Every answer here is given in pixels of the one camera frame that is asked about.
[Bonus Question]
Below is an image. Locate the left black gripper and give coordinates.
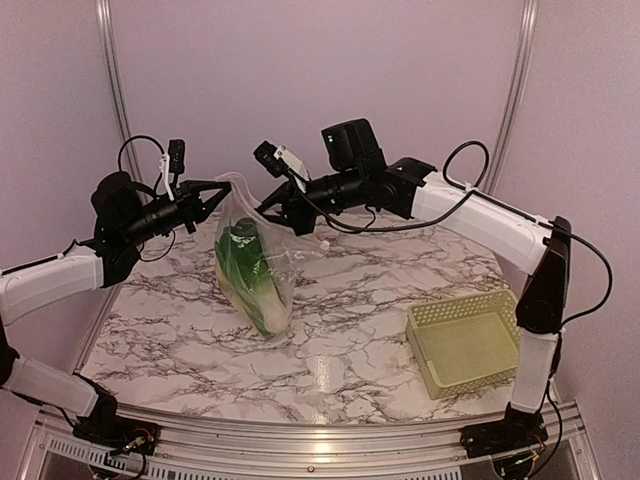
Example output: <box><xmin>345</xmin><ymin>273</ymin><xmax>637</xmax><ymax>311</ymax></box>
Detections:
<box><xmin>120</xmin><ymin>179</ymin><xmax>230</xmax><ymax>245</ymax></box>

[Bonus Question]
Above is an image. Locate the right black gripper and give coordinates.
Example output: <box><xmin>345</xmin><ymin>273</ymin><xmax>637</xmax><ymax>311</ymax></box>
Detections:
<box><xmin>252</xmin><ymin>166</ymin><xmax>365</xmax><ymax>236</ymax></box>

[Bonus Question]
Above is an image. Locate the clear zip top bag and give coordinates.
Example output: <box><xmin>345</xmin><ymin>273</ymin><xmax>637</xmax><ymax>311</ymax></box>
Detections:
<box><xmin>214</xmin><ymin>172</ymin><xmax>330</xmax><ymax>339</ymax></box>

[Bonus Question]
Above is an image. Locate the green fake bok choy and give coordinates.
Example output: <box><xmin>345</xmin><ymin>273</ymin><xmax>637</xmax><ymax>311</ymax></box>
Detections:
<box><xmin>215</xmin><ymin>217</ymin><xmax>290</xmax><ymax>339</ymax></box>

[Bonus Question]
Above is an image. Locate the pale green plastic basket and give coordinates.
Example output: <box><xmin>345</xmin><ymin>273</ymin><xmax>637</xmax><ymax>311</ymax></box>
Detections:
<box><xmin>405</xmin><ymin>289</ymin><xmax>520</xmax><ymax>400</ymax></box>

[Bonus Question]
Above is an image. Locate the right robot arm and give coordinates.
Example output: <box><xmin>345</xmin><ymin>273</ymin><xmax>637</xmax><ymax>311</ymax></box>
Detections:
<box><xmin>254</xmin><ymin>151</ymin><xmax>571</xmax><ymax>448</ymax></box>

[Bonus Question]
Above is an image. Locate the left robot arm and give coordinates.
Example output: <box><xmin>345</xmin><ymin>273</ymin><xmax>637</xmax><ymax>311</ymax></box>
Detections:
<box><xmin>1</xmin><ymin>171</ymin><xmax>231</xmax><ymax>445</ymax></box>

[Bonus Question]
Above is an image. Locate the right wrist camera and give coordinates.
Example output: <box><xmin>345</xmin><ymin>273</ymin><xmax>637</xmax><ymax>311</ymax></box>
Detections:
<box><xmin>253</xmin><ymin>141</ymin><xmax>311</xmax><ymax>192</ymax></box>

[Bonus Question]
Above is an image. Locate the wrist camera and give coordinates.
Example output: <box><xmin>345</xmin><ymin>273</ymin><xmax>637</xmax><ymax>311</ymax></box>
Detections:
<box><xmin>160</xmin><ymin>139</ymin><xmax>186</xmax><ymax>201</ymax></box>
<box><xmin>253</xmin><ymin>141</ymin><xmax>311</xmax><ymax>192</ymax></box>

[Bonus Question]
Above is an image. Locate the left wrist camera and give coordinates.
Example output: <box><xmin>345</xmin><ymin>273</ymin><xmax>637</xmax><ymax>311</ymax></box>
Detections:
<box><xmin>160</xmin><ymin>139</ymin><xmax>186</xmax><ymax>201</ymax></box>

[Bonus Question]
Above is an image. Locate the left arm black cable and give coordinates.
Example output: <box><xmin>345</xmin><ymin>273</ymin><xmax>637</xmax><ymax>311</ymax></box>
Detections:
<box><xmin>117</xmin><ymin>134</ymin><xmax>166</xmax><ymax>176</ymax></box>

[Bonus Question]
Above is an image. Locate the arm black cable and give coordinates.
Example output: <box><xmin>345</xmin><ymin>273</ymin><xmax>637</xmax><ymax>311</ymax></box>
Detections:
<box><xmin>442</xmin><ymin>140</ymin><xmax>614</xmax><ymax>321</ymax></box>
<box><xmin>117</xmin><ymin>134</ymin><xmax>166</xmax><ymax>176</ymax></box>

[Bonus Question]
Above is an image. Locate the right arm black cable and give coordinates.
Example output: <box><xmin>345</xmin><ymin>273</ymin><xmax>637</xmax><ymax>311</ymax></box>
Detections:
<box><xmin>442</xmin><ymin>140</ymin><xmax>614</xmax><ymax>321</ymax></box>

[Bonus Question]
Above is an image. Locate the left aluminium frame post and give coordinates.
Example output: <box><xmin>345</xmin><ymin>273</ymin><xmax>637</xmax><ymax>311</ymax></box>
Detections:
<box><xmin>94</xmin><ymin>0</ymin><xmax>146</xmax><ymax>181</ymax></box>

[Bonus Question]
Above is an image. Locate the aluminium frame post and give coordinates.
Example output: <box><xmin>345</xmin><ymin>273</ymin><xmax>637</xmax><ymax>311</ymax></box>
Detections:
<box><xmin>483</xmin><ymin>0</ymin><xmax>539</xmax><ymax>194</ymax></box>
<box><xmin>94</xmin><ymin>0</ymin><xmax>146</xmax><ymax>181</ymax></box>

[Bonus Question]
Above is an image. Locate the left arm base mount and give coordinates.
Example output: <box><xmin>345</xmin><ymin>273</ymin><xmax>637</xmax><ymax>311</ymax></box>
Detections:
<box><xmin>73</xmin><ymin>415</ymin><xmax>160</xmax><ymax>456</ymax></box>

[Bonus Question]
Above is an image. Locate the aluminium front rail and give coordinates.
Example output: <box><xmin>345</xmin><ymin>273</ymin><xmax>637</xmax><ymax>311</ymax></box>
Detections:
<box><xmin>19</xmin><ymin>397</ymin><xmax>601</xmax><ymax>480</ymax></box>

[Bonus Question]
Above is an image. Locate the right aluminium frame post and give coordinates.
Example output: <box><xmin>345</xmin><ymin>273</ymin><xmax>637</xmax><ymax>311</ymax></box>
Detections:
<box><xmin>483</xmin><ymin>0</ymin><xmax>539</xmax><ymax>194</ymax></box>

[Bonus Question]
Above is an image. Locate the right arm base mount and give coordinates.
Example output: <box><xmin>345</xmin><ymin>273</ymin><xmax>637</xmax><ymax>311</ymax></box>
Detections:
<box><xmin>460</xmin><ymin>417</ymin><xmax>549</xmax><ymax>458</ymax></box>

